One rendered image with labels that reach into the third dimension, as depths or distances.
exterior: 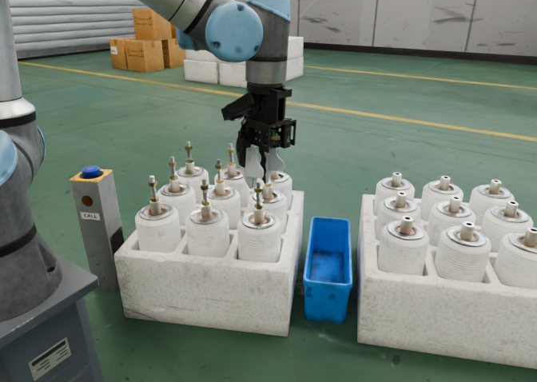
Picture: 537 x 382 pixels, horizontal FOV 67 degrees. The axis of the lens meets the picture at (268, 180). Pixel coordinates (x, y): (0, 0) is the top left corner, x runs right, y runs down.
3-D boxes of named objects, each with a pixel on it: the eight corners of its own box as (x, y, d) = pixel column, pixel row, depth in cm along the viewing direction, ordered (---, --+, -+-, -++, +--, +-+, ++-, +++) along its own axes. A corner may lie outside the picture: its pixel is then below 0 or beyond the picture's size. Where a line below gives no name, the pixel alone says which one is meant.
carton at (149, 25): (172, 38, 435) (169, 8, 422) (155, 41, 416) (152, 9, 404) (152, 37, 449) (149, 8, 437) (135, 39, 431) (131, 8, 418)
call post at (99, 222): (118, 292, 104) (97, 183, 92) (93, 289, 105) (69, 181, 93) (131, 275, 111) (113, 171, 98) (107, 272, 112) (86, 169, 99)
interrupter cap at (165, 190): (157, 197, 99) (157, 195, 98) (163, 185, 106) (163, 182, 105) (188, 197, 99) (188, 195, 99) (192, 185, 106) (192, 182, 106)
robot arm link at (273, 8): (236, -10, 70) (282, -8, 73) (236, 56, 75) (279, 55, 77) (248, -10, 63) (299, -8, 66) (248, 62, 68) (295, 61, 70)
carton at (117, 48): (134, 64, 471) (130, 37, 459) (148, 65, 458) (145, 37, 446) (112, 67, 448) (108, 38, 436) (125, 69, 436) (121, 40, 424)
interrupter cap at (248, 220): (234, 224, 87) (234, 222, 87) (252, 210, 93) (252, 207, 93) (265, 233, 84) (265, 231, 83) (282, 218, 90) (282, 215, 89)
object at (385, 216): (412, 282, 97) (424, 216, 90) (371, 277, 99) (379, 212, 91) (407, 260, 106) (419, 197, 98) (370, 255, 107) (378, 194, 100)
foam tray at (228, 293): (287, 337, 90) (289, 272, 83) (124, 318, 96) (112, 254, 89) (301, 243, 126) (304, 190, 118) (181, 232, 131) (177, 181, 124)
